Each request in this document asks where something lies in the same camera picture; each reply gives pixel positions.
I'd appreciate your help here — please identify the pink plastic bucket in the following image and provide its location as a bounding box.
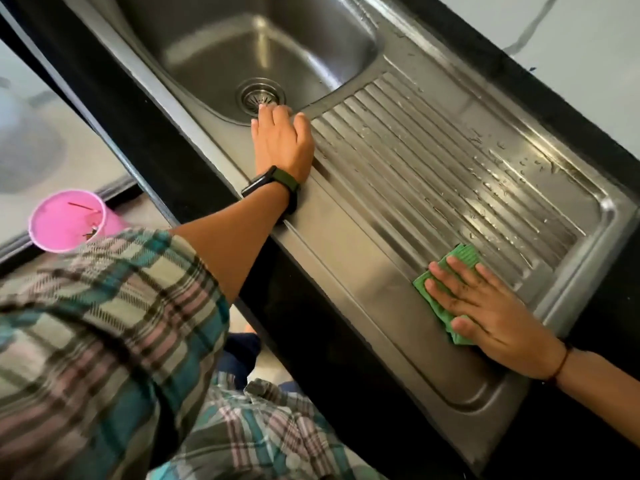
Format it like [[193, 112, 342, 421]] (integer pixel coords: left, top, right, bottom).
[[27, 188, 129, 255]]

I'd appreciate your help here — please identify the plaid shirt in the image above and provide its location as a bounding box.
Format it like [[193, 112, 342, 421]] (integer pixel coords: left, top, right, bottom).
[[0, 228, 389, 480]]

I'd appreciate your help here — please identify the metal sink strainer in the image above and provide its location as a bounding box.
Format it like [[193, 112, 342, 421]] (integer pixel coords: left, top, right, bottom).
[[243, 84, 281, 111]]

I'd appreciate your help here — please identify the person's left forearm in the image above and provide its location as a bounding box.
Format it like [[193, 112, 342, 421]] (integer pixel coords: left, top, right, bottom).
[[169, 182, 291, 305]]

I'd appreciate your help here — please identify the person's right hand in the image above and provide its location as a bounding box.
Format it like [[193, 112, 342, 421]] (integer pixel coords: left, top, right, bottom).
[[423, 255, 569, 381]]

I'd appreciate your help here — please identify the person's left hand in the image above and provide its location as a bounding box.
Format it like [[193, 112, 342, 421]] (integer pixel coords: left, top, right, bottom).
[[249, 103, 316, 185]]

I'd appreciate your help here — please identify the green cleaning cloth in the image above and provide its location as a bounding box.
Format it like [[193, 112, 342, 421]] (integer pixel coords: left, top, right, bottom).
[[412, 243, 482, 347]]

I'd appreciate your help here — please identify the stainless steel sink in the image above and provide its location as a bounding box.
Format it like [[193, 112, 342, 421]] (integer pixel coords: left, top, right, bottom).
[[57, 0, 640, 475]]

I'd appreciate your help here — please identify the black bead bracelet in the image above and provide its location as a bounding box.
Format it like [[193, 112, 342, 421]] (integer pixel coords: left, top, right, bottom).
[[547, 343, 573, 385]]

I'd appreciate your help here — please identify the green strap smartwatch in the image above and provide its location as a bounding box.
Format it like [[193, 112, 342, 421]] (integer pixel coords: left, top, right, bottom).
[[240, 165, 302, 218]]

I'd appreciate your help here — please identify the metal sink drain flange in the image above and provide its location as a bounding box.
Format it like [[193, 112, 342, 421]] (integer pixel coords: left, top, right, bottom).
[[235, 77, 287, 117]]

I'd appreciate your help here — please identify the person's right forearm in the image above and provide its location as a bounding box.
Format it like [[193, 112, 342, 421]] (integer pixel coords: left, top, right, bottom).
[[555, 347, 640, 448]]

